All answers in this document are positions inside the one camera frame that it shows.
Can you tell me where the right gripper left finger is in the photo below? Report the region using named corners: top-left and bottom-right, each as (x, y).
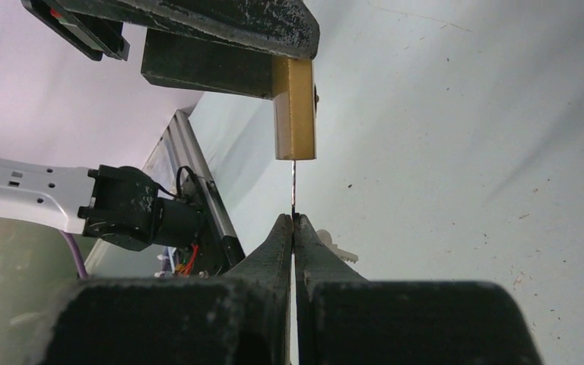
top-left (30, 214), bottom-right (294, 364)

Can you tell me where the brass padlock long shackle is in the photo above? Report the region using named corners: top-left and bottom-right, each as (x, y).
top-left (272, 56), bottom-right (317, 160)

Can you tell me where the left aluminium frame post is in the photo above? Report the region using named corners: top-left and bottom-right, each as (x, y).
top-left (78, 109), bottom-right (246, 278)

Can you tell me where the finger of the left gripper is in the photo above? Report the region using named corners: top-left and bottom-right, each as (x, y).
top-left (59, 0), bottom-right (320, 59)
top-left (141, 29), bottom-right (273, 99)

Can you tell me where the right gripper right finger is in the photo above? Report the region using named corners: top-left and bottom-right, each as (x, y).
top-left (294, 214), bottom-right (542, 364)

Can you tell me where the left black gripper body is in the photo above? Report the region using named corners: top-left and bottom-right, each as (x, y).
top-left (21, 0), bottom-right (129, 62)

